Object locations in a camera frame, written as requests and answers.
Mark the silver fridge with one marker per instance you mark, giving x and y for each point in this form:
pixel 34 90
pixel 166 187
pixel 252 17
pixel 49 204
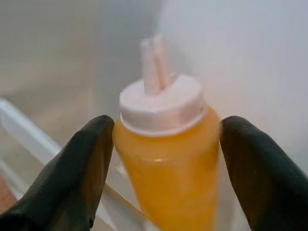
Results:
pixel 72 48

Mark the white fridge door shelf rail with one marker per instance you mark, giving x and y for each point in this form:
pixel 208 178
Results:
pixel 24 125

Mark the orange squeeze bottle white cap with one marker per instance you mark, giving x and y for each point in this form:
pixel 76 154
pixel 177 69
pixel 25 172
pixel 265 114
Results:
pixel 168 168

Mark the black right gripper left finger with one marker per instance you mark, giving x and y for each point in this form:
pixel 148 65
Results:
pixel 60 187

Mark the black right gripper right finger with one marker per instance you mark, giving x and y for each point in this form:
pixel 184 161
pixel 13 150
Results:
pixel 269 187

